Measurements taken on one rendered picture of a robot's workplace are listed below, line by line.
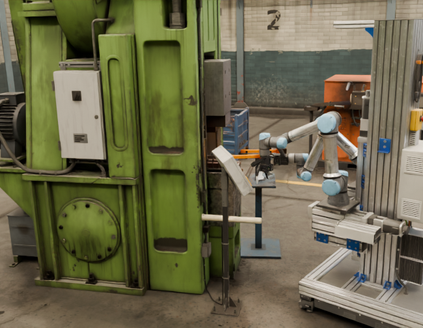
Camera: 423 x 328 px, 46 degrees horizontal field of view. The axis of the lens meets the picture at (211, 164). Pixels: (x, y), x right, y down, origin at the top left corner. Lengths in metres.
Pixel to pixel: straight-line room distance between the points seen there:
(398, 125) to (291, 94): 8.32
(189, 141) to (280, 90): 8.21
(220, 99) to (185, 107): 0.33
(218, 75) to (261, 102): 8.16
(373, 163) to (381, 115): 0.33
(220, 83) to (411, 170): 1.46
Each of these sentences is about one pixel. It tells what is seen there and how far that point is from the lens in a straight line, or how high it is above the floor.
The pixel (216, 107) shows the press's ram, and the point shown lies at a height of 1.43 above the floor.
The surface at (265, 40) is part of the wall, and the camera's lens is 11.74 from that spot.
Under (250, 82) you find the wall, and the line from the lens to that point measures 11.92.
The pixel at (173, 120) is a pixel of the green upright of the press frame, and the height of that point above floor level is 1.37.
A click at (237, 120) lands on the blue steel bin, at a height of 0.64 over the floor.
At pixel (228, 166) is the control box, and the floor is 1.14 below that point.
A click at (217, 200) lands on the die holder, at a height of 0.67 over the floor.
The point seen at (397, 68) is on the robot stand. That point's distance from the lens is 3.43.
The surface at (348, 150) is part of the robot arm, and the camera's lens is 4.01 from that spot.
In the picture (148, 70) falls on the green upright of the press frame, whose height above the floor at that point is 1.72.
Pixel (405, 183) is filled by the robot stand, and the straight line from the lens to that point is 3.47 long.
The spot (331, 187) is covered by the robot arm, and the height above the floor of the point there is 0.99.
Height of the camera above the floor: 2.01
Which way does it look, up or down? 15 degrees down
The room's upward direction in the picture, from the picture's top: 1 degrees counter-clockwise
